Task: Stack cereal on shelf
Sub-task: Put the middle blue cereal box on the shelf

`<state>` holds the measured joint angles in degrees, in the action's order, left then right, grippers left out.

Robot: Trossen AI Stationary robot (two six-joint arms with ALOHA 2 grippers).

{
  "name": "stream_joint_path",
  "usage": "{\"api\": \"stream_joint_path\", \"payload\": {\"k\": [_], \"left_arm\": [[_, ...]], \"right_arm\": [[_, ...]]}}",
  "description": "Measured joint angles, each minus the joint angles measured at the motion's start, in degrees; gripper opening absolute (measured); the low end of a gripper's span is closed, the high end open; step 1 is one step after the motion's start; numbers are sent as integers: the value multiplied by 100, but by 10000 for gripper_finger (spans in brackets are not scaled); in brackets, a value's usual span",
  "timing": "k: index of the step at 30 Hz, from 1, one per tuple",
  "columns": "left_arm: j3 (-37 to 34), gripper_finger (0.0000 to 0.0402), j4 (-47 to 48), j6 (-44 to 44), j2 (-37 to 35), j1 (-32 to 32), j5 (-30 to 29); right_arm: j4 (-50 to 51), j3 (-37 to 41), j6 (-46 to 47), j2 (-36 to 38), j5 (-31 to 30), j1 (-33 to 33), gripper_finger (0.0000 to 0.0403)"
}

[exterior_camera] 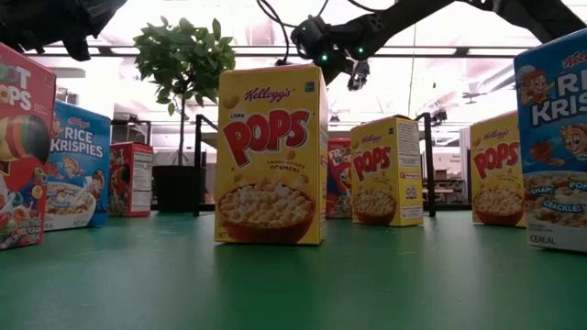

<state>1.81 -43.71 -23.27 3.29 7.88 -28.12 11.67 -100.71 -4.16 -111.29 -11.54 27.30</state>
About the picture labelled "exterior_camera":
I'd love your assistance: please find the yellow Corn Pops cereal box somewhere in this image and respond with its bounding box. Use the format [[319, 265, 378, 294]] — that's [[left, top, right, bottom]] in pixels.
[[350, 115, 425, 227], [214, 64, 329, 247], [470, 110, 527, 229]]

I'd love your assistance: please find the green plant in black pot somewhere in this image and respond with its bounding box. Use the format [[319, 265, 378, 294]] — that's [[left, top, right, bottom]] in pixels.
[[133, 16, 237, 215]]

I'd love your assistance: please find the black ceiling-hung device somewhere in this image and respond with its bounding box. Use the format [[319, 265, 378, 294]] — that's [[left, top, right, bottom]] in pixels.
[[347, 59, 371, 92]]

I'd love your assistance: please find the green table mat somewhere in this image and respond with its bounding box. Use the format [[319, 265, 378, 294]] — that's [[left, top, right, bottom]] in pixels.
[[0, 210, 587, 330]]

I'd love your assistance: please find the black table frame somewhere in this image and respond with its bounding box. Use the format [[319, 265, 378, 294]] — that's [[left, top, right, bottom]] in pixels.
[[150, 201, 473, 215]]

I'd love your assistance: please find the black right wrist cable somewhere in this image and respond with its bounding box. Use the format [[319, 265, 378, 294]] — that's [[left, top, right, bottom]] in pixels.
[[255, 0, 331, 67]]

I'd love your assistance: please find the wooden shelf with black legs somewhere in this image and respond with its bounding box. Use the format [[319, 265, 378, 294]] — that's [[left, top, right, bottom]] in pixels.
[[192, 112, 437, 218]]

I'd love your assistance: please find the red Froot Loops cereal box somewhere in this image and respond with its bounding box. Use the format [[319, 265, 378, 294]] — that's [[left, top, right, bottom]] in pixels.
[[326, 137, 353, 220], [108, 141, 155, 218], [0, 41, 58, 251]]

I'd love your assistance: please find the blue Rice Krispies cereal box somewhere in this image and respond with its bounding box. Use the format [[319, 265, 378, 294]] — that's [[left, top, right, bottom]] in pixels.
[[44, 100, 113, 232], [210, 132, 218, 221], [513, 27, 587, 254]]

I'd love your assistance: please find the black overhead light bar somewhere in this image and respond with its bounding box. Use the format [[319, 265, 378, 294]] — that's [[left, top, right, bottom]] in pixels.
[[22, 44, 531, 60]]

